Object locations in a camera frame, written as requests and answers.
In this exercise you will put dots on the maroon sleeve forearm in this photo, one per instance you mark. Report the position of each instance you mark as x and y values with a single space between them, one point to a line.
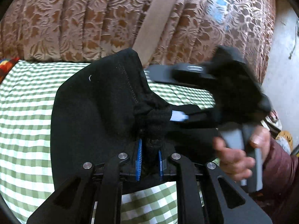
279 196

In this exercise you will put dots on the floral cream quilt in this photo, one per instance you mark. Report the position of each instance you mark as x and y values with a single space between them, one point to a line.
282 137

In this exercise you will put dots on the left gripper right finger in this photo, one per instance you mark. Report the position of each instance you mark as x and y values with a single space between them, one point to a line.
206 195

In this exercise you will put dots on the brown floral curtain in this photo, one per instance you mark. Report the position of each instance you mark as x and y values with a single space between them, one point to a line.
87 30

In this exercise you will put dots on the person's right hand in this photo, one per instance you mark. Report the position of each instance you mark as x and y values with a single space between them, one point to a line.
234 162

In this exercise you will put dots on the beige curtain tie band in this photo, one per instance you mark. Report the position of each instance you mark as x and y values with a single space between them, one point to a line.
151 29

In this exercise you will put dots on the black pants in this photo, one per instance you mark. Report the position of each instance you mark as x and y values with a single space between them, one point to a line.
108 104

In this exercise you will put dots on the green white checkered bedsheet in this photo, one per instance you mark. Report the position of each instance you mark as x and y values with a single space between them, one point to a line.
27 98

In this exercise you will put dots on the colourful plaid pillow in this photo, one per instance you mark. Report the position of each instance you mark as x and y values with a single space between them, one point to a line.
5 67

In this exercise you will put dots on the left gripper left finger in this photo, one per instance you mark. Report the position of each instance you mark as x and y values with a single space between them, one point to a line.
94 194

